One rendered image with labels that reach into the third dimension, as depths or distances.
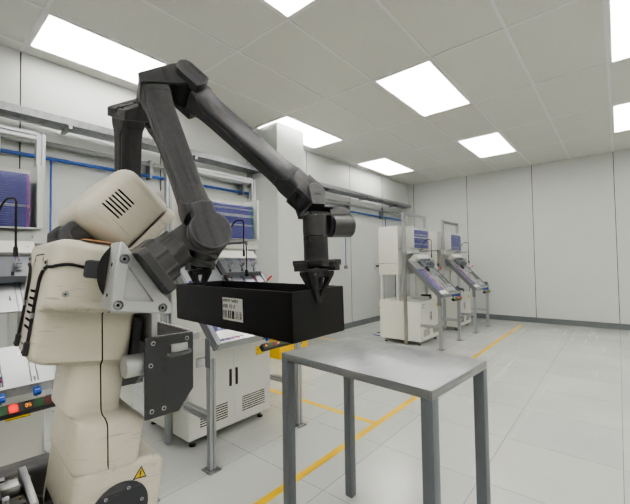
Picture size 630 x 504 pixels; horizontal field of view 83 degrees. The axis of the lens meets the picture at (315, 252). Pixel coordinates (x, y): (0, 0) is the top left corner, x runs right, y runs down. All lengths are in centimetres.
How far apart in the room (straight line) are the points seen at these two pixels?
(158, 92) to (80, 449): 70
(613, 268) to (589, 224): 83
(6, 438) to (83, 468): 144
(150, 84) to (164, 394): 64
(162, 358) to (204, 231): 29
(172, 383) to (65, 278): 29
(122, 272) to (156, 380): 27
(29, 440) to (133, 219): 165
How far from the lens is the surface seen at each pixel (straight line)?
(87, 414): 86
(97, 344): 83
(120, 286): 65
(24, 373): 193
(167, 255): 66
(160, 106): 86
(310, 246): 81
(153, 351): 81
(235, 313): 96
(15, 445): 230
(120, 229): 80
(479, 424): 164
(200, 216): 69
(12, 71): 415
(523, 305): 805
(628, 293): 789
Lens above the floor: 119
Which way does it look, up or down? 2 degrees up
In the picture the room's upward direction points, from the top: 1 degrees counter-clockwise
